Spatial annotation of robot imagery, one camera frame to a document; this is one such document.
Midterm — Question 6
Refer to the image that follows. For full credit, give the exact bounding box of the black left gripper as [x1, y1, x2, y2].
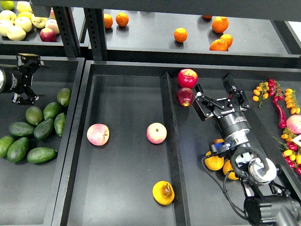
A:
[2, 53, 44, 105]

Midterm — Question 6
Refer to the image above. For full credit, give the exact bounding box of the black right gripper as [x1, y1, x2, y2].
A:
[192, 77, 251, 141]

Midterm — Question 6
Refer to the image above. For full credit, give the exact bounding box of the dark green avocado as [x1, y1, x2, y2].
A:
[26, 147, 57, 163]

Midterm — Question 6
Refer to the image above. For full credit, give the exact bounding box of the yellow pear brown spot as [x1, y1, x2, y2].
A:
[152, 181, 175, 205]

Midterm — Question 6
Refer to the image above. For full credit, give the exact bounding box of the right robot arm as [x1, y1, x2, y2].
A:
[192, 75, 301, 226]

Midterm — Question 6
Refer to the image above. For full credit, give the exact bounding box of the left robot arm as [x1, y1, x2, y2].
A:
[0, 53, 44, 105]

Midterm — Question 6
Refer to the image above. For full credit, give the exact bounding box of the green avocado round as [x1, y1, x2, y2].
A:
[25, 106, 44, 126]

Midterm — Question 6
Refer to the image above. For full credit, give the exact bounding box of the green avocado upper middle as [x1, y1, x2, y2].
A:
[43, 102, 61, 120]

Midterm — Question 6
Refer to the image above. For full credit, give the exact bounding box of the green avocado top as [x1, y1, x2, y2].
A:
[57, 88, 71, 107]

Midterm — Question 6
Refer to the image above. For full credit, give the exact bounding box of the yellow pear middle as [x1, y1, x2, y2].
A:
[214, 138, 225, 144]

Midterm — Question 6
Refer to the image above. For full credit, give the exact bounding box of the dark avocado left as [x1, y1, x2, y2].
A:
[8, 121, 35, 137]

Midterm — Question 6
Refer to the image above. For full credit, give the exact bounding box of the dark avocado centre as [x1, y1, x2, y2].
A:
[33, 119, 54, 140]

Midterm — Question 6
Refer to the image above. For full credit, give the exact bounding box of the light green avocado edge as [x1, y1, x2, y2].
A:
[0, 135, 15, 157]

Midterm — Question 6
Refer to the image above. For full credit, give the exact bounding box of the yellow pear lower left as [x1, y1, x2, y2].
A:
[205, 156, 224, 171]

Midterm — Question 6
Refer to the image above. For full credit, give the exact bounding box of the green avocado bottom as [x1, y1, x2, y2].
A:
[7, 137, 30, 163]

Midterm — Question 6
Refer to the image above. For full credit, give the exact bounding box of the yellow pear brown end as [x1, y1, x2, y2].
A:
[222, 160, 239, 180]

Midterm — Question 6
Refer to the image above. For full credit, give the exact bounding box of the dark red apple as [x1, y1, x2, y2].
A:
[176, 88, 194, 107]

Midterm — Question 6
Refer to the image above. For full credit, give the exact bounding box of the bright red apple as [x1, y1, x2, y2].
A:
[177, 68, 198, 89]

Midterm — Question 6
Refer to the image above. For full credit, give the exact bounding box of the orange cherry tomato bunch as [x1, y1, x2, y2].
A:
[252, 81, 269, 108]

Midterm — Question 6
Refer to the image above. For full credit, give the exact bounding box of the red apple on shelf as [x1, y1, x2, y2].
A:
[40, 28, 56, 42]

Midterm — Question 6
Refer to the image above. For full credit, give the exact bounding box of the pale yellow apple front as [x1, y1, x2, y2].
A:
[7, 25, 26, 41]

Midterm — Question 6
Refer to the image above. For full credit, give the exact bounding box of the orange front right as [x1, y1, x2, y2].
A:
[209, 39, 228, 51]

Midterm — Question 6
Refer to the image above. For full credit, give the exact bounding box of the orange right small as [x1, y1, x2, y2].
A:
[220, 34, 233, 48]

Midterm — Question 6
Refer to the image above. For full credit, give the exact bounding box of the red cherry tomato bunch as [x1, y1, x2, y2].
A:
[268, 79, 284, 102]

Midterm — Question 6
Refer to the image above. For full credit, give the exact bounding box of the large orange upper right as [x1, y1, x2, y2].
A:
[212, 16, 229, 33]

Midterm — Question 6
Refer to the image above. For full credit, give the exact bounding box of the orange centre shelf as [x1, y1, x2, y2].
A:
[174, 27, 188, 43]

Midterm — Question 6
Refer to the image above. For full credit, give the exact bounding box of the pink apple centre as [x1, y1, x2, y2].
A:
[146, 122, 167, 144]

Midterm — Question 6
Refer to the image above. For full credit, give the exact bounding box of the pink apple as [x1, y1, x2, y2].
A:
[87, 123, 110, 146]
[146, 122, 167, 144]

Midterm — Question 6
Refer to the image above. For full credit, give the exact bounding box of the red chili pepper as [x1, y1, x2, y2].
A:
[272, 96, 286, 129]

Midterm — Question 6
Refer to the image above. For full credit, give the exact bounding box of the yellow cherry tomato bunch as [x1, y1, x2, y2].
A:
[285, 89, 301, 114]

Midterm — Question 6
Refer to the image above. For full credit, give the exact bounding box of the orange under top shelf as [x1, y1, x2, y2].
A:
[202, 15, 213, 19]

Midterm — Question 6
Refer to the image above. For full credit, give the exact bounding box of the green lime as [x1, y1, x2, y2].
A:
[0, 0, 15, 10]

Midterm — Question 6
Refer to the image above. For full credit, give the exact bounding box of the pink apple right edge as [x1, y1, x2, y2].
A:
[286, 114, 301, 135]

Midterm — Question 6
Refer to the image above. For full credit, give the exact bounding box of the pink apple left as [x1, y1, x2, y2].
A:
[87, 123, 110, 146]

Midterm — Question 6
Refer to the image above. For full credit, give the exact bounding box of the mixed cherry tomatoes lower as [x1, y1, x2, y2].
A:
[273, 128, 301, 175]

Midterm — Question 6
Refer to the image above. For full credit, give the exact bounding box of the black left tray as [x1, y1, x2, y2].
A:
[0, 56, 84, 226]

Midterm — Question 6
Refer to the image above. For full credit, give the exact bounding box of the green avocado by wall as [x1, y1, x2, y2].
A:
[54, 113, 66, 137]

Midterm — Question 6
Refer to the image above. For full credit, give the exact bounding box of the black shelf post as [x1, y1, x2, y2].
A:
[84, 8, 108, 61]

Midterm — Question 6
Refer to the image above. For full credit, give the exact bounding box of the orange at post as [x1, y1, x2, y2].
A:
[103, 14, 113, 29]

